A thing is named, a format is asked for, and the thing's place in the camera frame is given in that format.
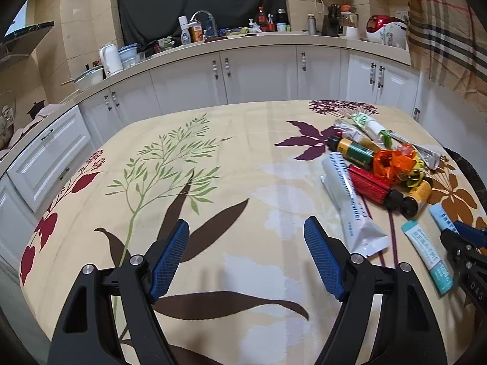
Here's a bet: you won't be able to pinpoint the yellow bottle with black cap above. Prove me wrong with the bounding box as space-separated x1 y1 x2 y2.
401 180 432 217

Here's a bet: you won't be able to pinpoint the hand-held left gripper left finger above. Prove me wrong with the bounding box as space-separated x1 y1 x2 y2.
47 218 191 365

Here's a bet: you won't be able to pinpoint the teal sachet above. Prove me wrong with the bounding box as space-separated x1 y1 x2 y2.
401 221 455 296
429 203 463 232

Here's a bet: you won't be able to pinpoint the orange plastic bag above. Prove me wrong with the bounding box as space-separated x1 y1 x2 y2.
373 148 419 187

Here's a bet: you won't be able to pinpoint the yellow plastic wrapper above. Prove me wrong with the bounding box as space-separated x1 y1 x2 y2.
396 158 429 190

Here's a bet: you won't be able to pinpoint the green bottle with yellow label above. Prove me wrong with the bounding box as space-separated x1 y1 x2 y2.
327 135 375 170

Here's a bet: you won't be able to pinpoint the white cleaner bottle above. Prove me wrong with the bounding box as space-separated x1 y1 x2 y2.
179 16 193 45

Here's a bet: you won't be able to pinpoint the steel pot with lid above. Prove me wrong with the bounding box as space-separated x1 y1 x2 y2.
72 64 105 92

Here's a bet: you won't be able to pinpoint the crumpled white sachet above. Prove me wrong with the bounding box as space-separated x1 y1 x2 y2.
335 119 366 139

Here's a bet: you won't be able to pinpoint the white green wrapper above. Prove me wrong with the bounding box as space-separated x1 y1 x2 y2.
350 112 392 147

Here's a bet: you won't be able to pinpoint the range hood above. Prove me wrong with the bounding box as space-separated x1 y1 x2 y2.
0 21 54 71

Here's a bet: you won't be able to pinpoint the red bottle with black cap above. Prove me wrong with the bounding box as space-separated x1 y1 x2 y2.
348 165 405 210

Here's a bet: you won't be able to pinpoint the white kettle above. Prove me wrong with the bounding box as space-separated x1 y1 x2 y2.
100 43 124 77

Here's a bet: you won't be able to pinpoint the white blender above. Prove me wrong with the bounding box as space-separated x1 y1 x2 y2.
340 5 360 40

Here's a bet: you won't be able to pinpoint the steel faucet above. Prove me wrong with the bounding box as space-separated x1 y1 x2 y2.
190 10 218 39

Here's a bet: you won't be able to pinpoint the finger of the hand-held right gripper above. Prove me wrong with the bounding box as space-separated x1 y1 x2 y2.
440 230 476 259
453 221 487 249

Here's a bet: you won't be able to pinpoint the plaid cloth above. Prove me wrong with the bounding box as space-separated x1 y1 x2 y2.
407 0 487 103

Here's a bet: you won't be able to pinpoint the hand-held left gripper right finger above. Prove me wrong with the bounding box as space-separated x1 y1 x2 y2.
303 216 450 365

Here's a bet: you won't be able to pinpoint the silver patterned tube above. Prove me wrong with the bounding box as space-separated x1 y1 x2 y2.
413 142 442 170

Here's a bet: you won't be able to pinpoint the white kitchen cabinets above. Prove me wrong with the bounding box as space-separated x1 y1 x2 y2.
0 36 487 274

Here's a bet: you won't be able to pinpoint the red white rice cooker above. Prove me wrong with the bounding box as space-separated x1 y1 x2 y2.
366 14 409 50

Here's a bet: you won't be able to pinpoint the large white tube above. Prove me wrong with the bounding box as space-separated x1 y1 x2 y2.
320 152 389 258

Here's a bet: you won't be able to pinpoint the black knife block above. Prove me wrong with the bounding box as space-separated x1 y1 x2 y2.
321 4 341 37

